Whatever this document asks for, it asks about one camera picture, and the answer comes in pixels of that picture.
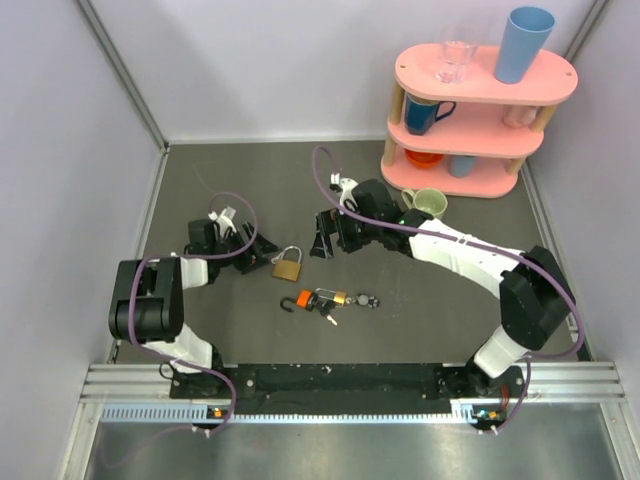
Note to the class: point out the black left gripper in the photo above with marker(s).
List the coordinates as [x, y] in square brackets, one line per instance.
[253, 257]

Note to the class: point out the clear drinking glass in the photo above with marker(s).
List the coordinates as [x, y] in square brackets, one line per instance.
[458, 44]

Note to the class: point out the large brass padlock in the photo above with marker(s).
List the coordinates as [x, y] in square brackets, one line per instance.
[289, 266]

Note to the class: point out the orange bowl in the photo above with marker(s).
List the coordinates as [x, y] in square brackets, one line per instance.
[423, 160]

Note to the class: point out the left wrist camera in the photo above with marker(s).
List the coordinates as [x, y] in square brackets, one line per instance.
[224, 221]

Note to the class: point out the black white keychain charm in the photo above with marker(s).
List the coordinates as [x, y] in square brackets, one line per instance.
[363, 300]

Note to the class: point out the small padlock keys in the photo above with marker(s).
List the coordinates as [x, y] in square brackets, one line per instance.
[327, 316]

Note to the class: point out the aluminium frame rail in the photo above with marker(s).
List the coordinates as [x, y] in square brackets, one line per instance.
[551, 382]

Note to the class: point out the light blue tall cup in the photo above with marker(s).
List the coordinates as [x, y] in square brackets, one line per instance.
[526, 30]

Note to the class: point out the pink three-tier shelf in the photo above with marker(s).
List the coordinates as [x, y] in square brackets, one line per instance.
[476, 127]

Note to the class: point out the pink mug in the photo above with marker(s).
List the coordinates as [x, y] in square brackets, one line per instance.
[519, 116]

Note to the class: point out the light green mug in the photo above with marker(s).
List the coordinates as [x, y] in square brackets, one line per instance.
[428, 200]

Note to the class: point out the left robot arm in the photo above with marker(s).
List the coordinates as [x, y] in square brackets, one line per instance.
[155, 298]

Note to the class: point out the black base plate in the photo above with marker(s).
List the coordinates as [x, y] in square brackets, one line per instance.
[337, 389]

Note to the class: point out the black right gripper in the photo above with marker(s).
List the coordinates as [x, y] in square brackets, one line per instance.
[332, 222]

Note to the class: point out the grey slotted cable duct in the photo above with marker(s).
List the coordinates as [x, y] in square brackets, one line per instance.
[464, 412]

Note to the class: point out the orange black hook lock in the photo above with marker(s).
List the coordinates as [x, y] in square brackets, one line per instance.
[306, 300]

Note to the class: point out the dark blue mug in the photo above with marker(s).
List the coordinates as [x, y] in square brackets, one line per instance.
[421, 114]

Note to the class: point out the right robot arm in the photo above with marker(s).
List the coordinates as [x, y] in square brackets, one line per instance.
[532, 291]

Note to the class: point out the small light blue cup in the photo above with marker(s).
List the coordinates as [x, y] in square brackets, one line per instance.
[460, 166]

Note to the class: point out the small brass padlock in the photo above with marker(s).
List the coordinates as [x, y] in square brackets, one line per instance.
[337, 296]

